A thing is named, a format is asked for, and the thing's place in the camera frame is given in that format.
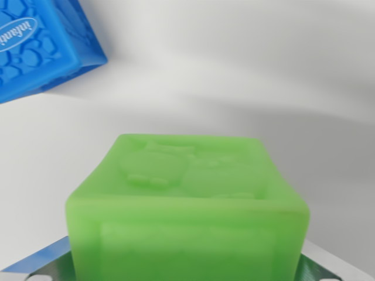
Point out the blue embossed rubber cube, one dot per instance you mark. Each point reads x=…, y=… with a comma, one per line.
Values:
x=32, y=49

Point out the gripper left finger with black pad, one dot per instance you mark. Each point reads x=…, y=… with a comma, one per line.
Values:
x=38, y=263

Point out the green embossed rubber cube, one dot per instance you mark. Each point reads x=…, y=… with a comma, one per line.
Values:
x=187, y=210

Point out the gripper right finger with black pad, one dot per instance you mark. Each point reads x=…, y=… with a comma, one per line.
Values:
x=328, y=266

